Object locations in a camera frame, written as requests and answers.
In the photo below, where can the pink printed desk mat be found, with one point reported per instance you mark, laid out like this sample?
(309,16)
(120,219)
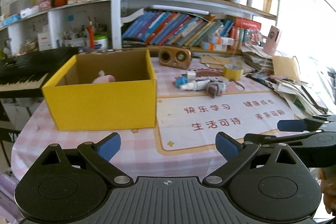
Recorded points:
(182,143)

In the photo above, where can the blue plastic toy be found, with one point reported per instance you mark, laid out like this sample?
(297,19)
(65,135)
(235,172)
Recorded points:
(180,81)

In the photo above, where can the yellow cardboard box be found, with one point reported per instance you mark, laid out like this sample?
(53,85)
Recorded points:
(130,102)

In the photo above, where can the pink plush pig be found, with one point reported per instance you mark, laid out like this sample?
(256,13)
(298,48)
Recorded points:
(103,78)

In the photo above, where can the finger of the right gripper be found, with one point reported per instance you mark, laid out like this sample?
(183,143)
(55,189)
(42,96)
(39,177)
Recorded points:
(315,149)
(310,124)

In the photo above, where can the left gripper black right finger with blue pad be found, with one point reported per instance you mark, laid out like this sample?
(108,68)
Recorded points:
(263,183)

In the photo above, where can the row of leaning books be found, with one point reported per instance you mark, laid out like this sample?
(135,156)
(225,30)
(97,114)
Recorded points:
(185,29)

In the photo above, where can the person's right hand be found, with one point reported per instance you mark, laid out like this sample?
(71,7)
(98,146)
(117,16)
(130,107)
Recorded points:
(328,190)

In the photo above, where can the white usb charger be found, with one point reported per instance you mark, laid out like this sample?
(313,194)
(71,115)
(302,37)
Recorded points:
(191,75)

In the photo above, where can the small grey pink box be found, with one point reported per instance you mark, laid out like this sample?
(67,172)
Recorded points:
(215,89)

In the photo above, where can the pile of papers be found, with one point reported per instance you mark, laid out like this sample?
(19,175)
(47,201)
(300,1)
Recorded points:
(311,95)

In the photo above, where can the green lid white jar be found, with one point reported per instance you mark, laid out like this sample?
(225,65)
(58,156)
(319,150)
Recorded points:
(100,42)

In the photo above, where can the brown retro radio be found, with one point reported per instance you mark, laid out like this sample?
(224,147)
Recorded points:
(175,57)

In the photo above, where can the black electronic keyboard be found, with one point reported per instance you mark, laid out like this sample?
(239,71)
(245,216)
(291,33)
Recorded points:
(24,76)

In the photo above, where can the orange white medicine box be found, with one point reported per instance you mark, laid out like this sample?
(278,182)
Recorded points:
(217,43)

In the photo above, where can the yellow tape roll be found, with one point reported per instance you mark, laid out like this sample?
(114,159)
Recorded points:
(232,71)

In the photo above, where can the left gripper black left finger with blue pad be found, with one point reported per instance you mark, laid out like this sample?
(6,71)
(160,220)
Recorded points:
(68,185)

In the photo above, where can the white bookshelf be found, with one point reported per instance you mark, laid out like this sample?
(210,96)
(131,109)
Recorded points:
(157,1)

